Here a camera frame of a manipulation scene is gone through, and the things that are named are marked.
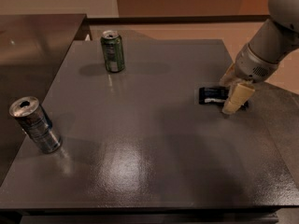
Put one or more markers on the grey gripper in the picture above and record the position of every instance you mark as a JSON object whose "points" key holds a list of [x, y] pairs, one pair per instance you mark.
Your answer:
{"points": [[251, 66]]}

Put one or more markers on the silver blue soda can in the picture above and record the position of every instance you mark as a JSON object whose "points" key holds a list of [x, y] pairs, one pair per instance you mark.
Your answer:
{"points": [[35, 122]]}

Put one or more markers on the dark blue rxbar wrapper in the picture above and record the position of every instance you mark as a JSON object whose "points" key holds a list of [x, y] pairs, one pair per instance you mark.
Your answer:
{"points": [[213, 95]]}

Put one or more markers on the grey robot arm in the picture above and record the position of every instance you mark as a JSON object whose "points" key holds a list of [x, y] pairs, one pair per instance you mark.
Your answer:
{"points": [[260, 58]]}

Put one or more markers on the green soda can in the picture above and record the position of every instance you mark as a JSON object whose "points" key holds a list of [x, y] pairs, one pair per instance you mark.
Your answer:
{"points": [[112, 48]]}

